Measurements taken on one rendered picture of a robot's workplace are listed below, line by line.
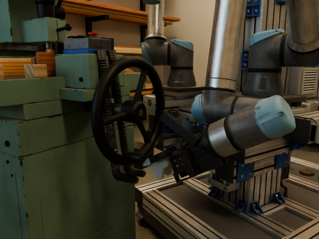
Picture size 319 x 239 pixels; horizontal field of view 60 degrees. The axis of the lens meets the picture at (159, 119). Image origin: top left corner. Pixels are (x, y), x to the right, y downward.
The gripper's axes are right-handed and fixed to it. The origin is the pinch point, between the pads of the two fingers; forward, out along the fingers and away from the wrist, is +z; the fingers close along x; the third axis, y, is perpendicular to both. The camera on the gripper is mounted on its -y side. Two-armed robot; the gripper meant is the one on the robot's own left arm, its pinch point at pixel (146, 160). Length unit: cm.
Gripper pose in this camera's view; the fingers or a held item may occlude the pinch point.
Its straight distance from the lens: 70.9
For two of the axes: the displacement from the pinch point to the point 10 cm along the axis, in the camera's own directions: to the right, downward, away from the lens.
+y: 4.0, 9.1, -1.2
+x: 5.6, -1.4, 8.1
